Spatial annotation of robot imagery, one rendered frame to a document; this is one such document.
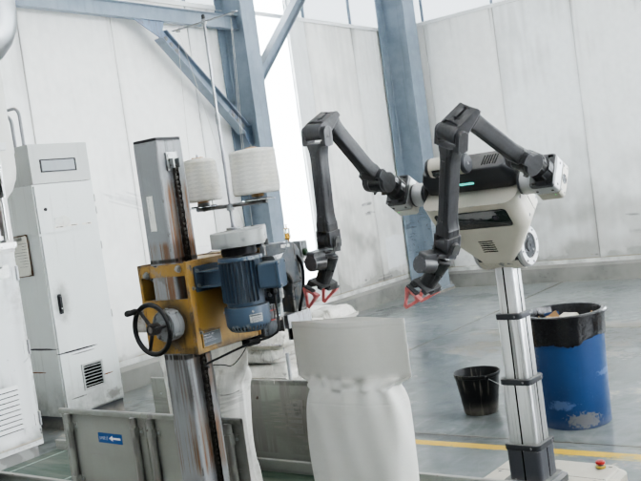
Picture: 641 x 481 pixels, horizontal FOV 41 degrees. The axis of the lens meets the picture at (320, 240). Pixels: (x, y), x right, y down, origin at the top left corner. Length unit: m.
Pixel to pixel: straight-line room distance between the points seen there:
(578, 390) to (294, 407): 1.93
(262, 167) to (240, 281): 0.40
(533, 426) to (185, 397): 1.33
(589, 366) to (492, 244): 1.92
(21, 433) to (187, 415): 2.89
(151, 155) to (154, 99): 5.58
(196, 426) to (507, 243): 1.29
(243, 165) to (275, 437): 1.38
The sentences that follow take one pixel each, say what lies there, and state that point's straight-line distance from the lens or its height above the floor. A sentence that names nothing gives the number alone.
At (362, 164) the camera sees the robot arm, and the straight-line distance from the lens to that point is 3.17.
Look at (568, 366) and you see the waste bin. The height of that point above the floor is 0.37.
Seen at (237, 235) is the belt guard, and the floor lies 1.40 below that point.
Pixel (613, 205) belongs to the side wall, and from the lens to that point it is 11.02.
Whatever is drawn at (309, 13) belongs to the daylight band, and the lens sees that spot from 10.81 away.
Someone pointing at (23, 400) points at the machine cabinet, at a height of 0.48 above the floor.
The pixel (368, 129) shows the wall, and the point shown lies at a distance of 11.38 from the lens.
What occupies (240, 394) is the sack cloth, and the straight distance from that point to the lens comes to 3.47.
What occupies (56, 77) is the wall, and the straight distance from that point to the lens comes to 7.86.
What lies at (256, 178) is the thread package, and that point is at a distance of 2.94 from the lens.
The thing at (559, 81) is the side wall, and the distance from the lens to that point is 11.20.
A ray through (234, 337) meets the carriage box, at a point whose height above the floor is 1.05.
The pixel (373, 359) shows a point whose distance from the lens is 3.01.
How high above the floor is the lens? 1.50
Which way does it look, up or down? 3 degrees down
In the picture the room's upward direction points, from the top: 8 degrees counter-clockwise
